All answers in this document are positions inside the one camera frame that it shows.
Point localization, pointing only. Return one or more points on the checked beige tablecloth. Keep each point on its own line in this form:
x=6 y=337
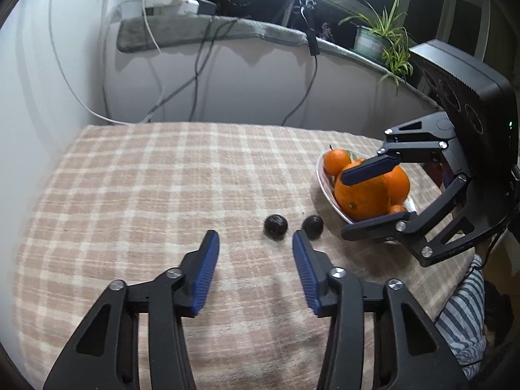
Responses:
x=162 y=178

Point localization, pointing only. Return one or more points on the small purple flower plant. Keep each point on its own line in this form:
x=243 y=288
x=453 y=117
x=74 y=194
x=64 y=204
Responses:
x=327 y=31

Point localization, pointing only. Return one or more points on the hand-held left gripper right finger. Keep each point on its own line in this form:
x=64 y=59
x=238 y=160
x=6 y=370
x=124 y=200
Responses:
x=306 y=276

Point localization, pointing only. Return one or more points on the medium orange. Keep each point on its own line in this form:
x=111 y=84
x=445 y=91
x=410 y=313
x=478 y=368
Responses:
x=400 y=185

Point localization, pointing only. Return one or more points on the floral white plate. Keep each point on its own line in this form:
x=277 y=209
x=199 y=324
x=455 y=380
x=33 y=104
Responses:
x=325 y=180

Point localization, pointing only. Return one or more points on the dark purple passion fruit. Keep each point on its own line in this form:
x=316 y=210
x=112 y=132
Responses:
x=276 y=225
x=313 y=226

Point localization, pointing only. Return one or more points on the striped shirt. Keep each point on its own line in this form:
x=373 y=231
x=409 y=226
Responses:
x=463 y=313

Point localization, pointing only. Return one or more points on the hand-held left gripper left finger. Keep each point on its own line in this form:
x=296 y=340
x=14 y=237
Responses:
x=205 y=276

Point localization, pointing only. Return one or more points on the small orange tangerine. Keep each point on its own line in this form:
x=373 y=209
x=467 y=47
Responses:
x=396 y=209

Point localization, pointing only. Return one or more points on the green spider plant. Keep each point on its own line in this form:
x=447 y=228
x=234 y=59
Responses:
x=388 y=28

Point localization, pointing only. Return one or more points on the black power adapter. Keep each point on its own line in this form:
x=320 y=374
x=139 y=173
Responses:
x=207 y=8

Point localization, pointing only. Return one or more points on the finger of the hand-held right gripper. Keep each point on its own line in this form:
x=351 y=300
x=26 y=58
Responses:
x=378 y=229
x=369 y=170

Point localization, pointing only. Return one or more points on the large orange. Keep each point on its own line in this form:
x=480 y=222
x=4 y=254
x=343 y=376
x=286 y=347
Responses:
x=361 y=202

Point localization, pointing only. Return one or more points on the pale green plant pot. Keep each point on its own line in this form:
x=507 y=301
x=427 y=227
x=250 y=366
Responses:
x=367 y=44

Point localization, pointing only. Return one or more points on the white power adapter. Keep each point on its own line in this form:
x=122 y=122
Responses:
x=189 y=7

